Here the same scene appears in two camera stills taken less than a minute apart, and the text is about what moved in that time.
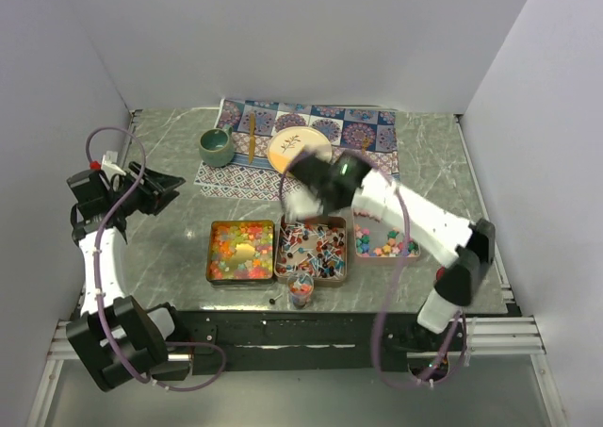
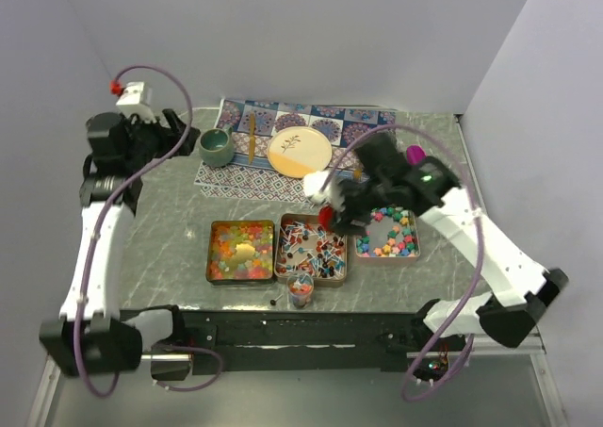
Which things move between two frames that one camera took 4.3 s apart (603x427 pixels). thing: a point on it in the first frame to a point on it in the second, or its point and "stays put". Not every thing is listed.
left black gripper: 156,190 to 167,137
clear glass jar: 300,289 stays put
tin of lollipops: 317,247 stays put
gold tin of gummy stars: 241,252 stays put
